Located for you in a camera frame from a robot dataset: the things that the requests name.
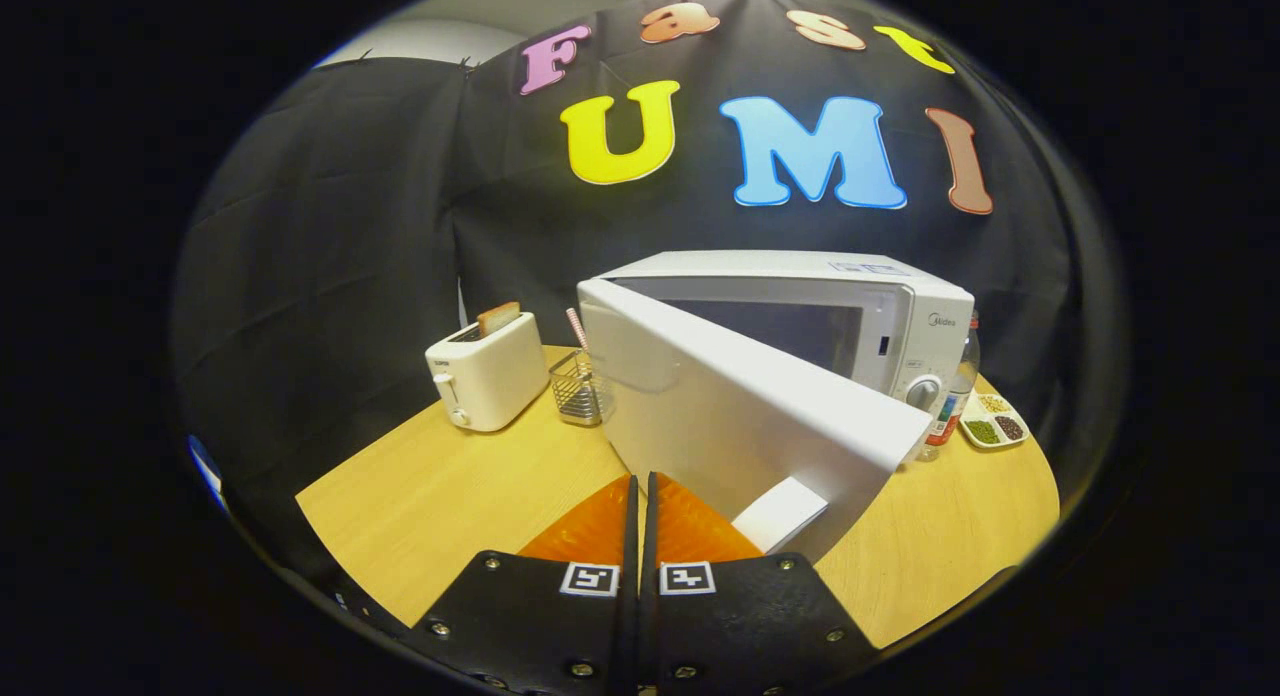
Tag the white microwave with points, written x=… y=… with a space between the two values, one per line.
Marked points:
x=720 y=406

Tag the white toaster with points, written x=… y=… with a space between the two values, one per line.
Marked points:
x=495 y=376

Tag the toast slice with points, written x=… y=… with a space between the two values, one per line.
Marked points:
x=498 y=318

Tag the pink striped straw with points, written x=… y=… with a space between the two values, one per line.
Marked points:
x=577 y=328

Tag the red label water bottle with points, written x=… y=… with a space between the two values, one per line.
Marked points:
x=955 y=396

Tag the divided dish of beans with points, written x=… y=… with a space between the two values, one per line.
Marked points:
x=995 y=426

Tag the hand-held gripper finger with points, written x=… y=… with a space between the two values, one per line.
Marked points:
x=629 y=576
x=651 y=576

